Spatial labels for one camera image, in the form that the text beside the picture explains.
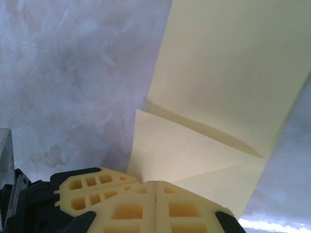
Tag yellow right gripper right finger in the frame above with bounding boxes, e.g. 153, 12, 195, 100
155, 180, 246, 233

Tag yellow paper sheet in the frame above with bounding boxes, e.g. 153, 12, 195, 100
126, 0, 311, 218

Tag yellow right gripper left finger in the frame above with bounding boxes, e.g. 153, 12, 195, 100
72, 180, 156, 233

